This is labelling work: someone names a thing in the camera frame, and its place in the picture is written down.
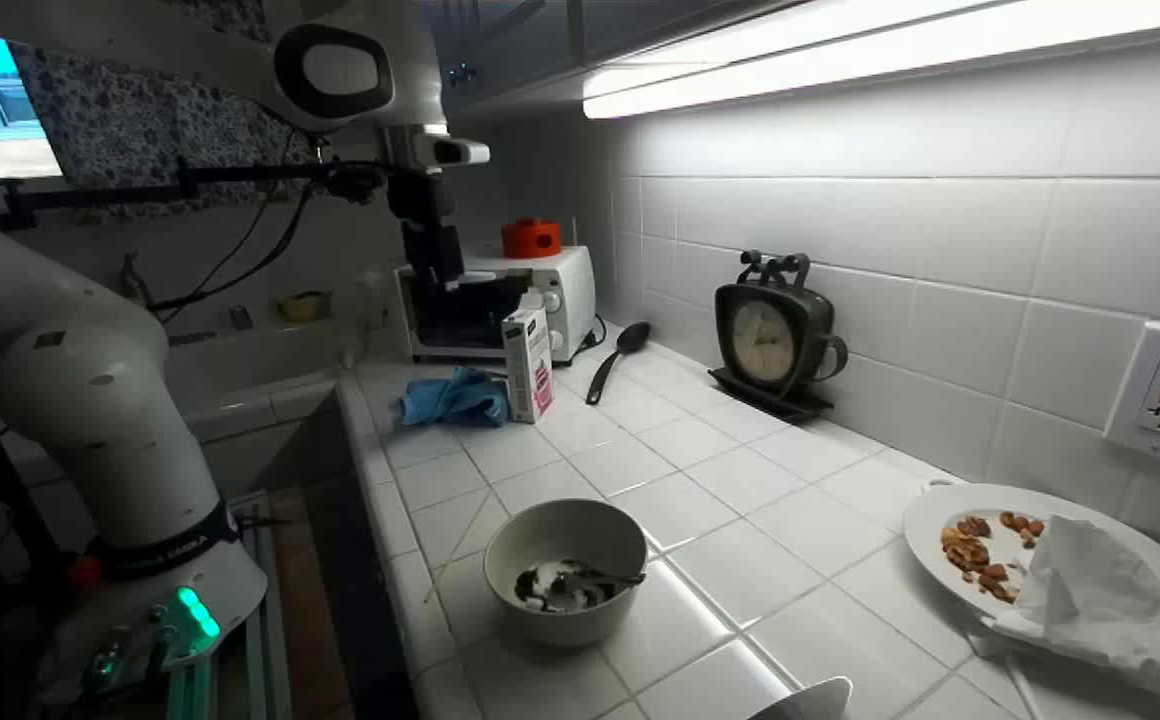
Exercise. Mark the blue terry cloth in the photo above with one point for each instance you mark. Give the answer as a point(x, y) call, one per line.
point(453, 403)

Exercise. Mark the yellow sponge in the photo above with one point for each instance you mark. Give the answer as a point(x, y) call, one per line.
point(301, 305)

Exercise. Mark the white red drink carton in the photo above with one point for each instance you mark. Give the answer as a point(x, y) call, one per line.
point(526, 362)

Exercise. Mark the white dinner plate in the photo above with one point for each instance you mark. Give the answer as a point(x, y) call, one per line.
point(953, 533)

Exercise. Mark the small brown food pile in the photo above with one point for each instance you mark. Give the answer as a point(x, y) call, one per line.
point(1022, 527)

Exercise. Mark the white cup rim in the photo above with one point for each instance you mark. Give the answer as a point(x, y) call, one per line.
point(807, 698)

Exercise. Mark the black kettle-shaped clock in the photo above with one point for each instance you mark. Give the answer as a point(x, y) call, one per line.
point(770, 343)

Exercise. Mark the white ceramic bowl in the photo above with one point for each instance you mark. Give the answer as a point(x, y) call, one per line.
point(564, 533)

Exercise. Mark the under-cabinet light strip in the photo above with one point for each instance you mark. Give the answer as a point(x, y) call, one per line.
point(875, 53)

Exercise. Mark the crumpled white napkin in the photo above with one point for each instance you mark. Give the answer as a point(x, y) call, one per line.
point(1112, 603)

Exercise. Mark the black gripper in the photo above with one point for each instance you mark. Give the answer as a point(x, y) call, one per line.
point(417, 198)

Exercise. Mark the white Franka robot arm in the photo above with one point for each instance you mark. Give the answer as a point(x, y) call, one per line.
point(84, 386)

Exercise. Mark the large brown food pile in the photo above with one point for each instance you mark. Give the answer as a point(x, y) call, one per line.
point(978, 553)

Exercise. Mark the black plastic ladle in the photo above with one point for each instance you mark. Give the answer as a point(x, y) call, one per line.
point(616, 362)

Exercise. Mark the white toaster oven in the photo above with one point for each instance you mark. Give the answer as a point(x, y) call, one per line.
point(526, 303)

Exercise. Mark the red pot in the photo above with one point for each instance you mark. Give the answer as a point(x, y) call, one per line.
point(529, 237)

